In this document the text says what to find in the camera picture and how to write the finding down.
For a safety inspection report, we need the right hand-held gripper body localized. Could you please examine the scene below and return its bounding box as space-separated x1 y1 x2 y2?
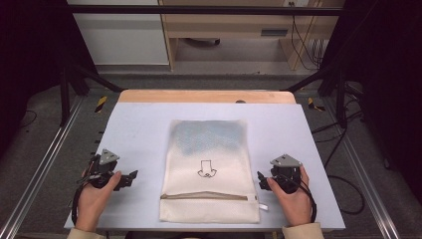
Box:
269 153 304 195

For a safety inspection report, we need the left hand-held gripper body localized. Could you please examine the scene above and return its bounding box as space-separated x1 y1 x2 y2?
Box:
85 148 122 190

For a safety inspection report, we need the white mesh laundry bag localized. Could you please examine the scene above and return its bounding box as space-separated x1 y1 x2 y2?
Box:
158 119 270 224

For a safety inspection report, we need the person's right hand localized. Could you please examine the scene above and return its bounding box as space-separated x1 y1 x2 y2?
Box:
266 165 316 228

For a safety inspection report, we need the person's left hand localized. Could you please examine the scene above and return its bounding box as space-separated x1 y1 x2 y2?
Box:
75 170 123 233

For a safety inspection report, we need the white table mat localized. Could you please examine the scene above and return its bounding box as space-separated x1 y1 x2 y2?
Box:
64 102 346 232

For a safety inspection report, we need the yellow black tape strip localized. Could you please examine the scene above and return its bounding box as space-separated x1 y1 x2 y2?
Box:
306 97 326 113
94 96 109 115

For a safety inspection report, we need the black metal stand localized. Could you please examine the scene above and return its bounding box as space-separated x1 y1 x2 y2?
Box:
59 62 124 127
284 65 348 129

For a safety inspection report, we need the black curtain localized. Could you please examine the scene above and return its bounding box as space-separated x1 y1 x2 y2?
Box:
322 0 422 195
0 0 100 158

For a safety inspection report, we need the white cabinet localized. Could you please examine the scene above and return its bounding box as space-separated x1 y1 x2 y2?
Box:
67 0 170 67

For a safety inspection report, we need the light wooden desk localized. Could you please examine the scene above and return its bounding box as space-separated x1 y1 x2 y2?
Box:
158 0 346 72

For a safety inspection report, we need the black crossbar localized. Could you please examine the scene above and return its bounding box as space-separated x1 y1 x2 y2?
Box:
67 4 344 16

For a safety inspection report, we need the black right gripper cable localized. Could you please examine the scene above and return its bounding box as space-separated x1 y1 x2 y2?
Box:
280 175 318 224

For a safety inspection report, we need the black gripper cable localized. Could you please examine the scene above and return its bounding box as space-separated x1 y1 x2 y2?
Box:
71 180 88 227
280 175 318 224

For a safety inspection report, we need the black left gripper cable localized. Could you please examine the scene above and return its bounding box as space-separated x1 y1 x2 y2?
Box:
71 180 88 227

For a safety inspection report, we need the aluminium floor rail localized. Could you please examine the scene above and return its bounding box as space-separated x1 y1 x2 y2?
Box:
321 99 403 239
0 95 86 239

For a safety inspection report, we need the thin black floor cable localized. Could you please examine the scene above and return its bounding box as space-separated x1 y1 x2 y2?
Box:
19 110 38 129

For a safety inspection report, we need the bundle of hanging black cables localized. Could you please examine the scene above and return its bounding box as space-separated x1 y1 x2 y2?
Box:
288 1 325 72

